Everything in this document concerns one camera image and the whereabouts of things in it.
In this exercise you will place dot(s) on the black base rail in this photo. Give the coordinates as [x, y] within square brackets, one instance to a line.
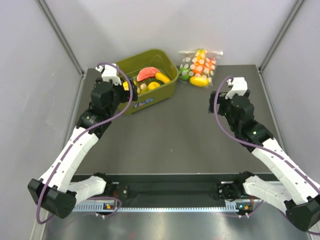
[173, 189]

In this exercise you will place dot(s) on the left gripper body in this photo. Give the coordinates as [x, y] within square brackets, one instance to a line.
[121, 95]

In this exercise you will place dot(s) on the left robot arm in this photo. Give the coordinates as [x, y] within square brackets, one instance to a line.
[54, 191]

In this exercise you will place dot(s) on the polka dot zip bag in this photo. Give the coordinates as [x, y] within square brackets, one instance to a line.
[208, 58]

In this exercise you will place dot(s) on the fake banana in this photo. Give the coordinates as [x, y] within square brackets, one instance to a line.
[199, 81]
[162, 77]

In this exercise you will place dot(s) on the olive green plastic tub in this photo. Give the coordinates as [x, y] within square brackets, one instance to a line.
[156, 58]

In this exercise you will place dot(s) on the fake yellow pepper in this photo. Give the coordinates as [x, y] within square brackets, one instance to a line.
[153, 85]

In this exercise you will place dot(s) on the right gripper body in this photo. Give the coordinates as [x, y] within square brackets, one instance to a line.
[224, 106]

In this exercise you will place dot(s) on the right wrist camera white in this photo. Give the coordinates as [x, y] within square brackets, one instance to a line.
[238, 86]

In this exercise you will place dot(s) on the fake mushroom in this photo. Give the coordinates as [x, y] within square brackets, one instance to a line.
[143, 86]

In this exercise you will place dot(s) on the fake green fruit in bag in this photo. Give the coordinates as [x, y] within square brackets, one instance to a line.
[184, 72]

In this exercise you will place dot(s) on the grey cable duct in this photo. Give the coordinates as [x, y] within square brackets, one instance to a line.
[109, 207]

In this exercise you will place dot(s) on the fake watermelon slice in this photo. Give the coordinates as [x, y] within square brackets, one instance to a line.
[147, 72]

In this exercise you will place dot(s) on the fake banana in tub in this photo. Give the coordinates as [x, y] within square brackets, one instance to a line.
[162, 77]

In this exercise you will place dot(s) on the fake orange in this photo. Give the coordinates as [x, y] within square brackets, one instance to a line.
[197, 68]

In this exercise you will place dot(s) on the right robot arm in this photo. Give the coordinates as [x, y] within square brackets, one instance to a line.
[298, 197]

